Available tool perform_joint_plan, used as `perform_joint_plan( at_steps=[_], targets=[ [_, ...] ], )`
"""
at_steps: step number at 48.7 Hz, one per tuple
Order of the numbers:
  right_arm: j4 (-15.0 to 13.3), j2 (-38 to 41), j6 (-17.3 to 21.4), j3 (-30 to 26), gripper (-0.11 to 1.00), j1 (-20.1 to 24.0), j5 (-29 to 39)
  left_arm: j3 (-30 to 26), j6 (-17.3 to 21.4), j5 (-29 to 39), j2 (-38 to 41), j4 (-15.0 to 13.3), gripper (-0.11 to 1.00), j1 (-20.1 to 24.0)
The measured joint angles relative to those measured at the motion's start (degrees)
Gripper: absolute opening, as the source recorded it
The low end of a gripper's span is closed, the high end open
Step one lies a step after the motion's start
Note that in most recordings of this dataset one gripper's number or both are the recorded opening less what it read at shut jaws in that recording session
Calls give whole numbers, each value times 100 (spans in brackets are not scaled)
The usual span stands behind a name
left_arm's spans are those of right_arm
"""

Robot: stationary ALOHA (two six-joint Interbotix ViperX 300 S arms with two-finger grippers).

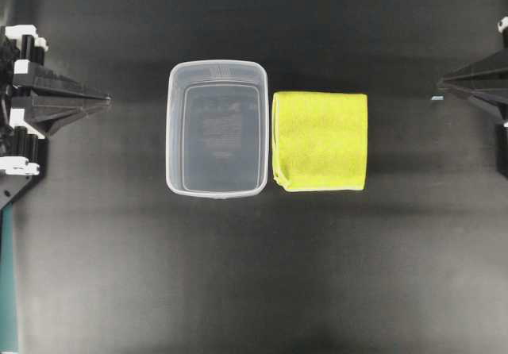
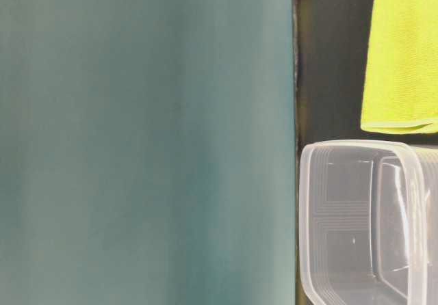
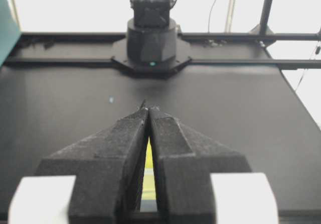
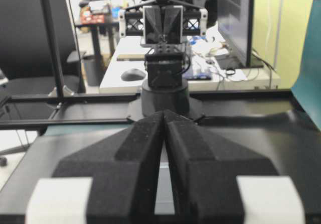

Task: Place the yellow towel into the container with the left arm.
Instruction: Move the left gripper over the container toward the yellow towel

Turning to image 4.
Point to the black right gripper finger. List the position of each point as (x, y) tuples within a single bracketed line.
[(224, 182), (111, 181)]

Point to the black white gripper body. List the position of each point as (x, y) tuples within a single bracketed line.
[(193, 21)]

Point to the opposite right gripper black finger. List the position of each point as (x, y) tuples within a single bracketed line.
[(172, 25), (153, 25)]

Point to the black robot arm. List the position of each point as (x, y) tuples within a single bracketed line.
[(165, 168)]

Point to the black desk with clutter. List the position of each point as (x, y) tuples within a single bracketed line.
[(97, 16)]

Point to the white desk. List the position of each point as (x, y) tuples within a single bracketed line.
[(170, 66)]

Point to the black computer mouse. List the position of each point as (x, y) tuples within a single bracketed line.
[(133, 74)]

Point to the black computer monitor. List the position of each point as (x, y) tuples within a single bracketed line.
[(235, 25)]

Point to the teal backdrop sheet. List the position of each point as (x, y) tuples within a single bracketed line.
[(306, 89)]

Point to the black office chair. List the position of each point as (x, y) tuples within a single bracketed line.
[(25, 52)]

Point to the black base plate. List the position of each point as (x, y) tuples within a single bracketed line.
[(269, 122)]

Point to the black metal frame pole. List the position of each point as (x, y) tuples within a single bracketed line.
[(54, 48)]

